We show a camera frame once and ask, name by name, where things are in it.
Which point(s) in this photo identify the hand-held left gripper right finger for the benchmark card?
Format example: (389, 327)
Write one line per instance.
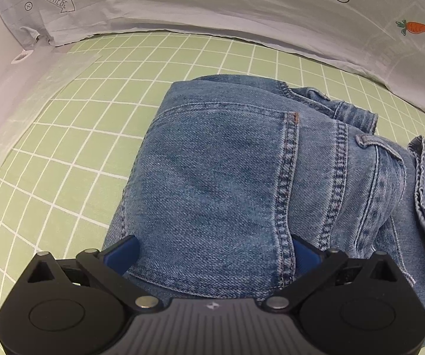
(305, 256)

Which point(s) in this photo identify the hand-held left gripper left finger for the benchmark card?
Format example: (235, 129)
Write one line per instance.
(123, 255)

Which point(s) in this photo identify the blue denim jeans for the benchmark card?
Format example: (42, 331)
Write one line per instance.
(216, 173)

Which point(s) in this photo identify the clear plastic sheet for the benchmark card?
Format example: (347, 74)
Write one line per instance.
(31, 92)

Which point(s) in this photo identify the white plastic loop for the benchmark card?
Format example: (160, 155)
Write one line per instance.
(22, 57)

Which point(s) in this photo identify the grey printed quilt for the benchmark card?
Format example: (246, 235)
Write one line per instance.
(197, 0)

